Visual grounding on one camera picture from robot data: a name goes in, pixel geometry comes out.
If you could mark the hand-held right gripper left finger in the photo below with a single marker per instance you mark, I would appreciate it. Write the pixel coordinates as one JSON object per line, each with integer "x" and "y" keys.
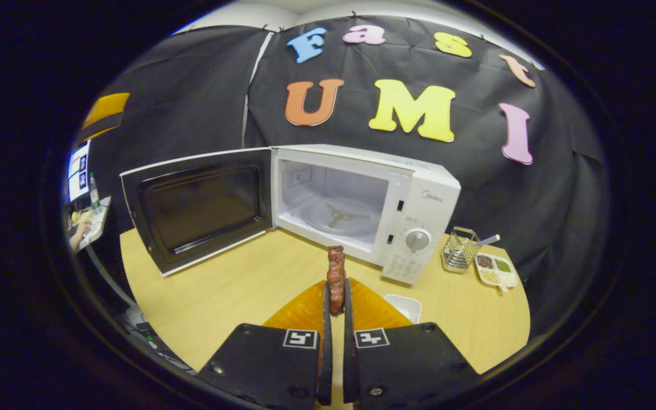
{"x": 327, "y": 364}

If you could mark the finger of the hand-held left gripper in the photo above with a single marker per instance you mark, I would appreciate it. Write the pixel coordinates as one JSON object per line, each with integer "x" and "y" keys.
{"x": 106, "y": 105}

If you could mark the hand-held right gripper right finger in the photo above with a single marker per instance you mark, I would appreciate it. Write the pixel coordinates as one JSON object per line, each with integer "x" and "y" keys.
{"x": 348, "y": 364}

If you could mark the brown meat piece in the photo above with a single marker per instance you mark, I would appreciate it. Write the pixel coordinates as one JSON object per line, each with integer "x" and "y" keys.
{"x": 336, "y": 273}

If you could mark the white microwave oven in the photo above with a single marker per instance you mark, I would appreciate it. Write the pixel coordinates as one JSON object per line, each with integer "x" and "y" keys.
{"x": 425, "y": 205}

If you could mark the computer monitor screen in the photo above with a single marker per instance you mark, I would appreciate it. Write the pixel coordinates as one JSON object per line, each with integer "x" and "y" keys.
{"x": 79, "y": 171}

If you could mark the white rectangular tray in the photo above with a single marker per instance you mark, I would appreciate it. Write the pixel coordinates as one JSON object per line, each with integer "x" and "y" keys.
{"x": 405, "y": 307}

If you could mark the green plastic bottle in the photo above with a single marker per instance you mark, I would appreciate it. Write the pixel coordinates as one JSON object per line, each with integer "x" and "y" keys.
{"x": 94, "y": 196}

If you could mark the background desk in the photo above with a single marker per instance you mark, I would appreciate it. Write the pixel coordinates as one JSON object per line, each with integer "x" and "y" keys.
{"x": 97, "y": 225}

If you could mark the white divided spice dish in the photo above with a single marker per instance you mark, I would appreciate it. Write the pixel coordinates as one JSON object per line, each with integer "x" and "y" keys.
{"x": 496, "y": 270}

